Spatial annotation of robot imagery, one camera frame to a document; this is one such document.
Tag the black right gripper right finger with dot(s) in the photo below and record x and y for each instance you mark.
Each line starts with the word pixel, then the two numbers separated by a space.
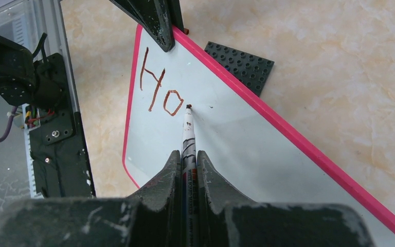
pixel 230 218

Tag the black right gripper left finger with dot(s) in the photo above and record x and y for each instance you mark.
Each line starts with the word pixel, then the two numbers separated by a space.
pixel 150 216

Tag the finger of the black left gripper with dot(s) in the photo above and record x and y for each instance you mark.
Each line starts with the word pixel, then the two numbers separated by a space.
pixel 156 17
pixel 176 15

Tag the white marker pen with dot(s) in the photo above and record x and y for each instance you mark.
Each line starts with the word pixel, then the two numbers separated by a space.
pixel 189 173

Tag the pink framed whiteboard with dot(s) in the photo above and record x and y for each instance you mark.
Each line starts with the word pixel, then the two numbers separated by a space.
pixel 249 144

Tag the dark grey lego baseplate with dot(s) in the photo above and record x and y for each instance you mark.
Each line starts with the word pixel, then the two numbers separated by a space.
pixel 251 70

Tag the white cable duct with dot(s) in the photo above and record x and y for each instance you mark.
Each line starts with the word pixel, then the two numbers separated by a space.
pixel 31 177

